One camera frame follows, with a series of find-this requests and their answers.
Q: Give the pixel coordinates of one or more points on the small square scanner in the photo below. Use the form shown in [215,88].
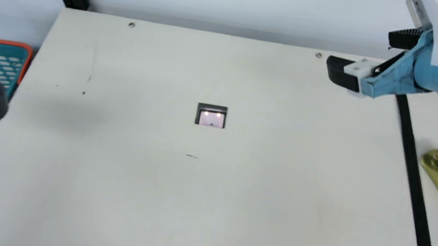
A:
[211,117]

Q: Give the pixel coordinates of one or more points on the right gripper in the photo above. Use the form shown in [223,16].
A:
[432,79]

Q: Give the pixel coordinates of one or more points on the black strip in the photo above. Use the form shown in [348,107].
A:
[418,187]

